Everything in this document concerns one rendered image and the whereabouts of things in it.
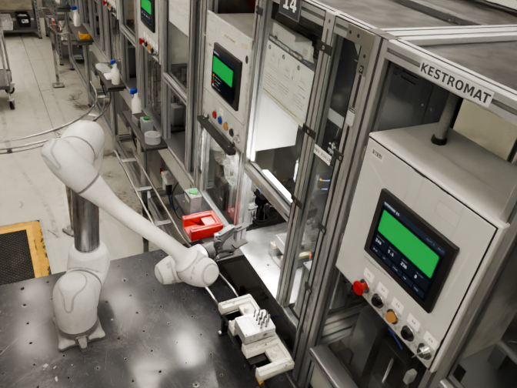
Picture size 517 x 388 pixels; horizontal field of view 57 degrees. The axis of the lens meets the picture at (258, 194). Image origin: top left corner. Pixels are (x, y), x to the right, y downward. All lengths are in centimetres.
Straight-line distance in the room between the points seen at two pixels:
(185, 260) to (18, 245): 218
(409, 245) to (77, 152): 108
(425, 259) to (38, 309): 167
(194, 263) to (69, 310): 56
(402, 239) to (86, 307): 127
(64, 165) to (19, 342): 84
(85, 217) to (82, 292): 29
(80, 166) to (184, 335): 86
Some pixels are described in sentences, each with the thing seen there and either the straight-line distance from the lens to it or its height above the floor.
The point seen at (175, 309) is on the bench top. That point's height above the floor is 68.
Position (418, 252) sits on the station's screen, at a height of 163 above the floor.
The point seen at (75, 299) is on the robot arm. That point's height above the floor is 91.
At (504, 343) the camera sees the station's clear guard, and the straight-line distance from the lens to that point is 119.
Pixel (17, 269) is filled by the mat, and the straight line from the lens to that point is 355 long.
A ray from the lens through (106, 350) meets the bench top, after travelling 211.
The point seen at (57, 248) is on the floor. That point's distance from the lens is 367.
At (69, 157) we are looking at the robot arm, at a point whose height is 150.
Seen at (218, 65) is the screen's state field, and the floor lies 166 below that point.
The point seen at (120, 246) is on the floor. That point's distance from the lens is 361.
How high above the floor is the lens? 232
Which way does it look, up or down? 33 degrees down
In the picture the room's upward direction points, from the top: 7 degrees clockwise
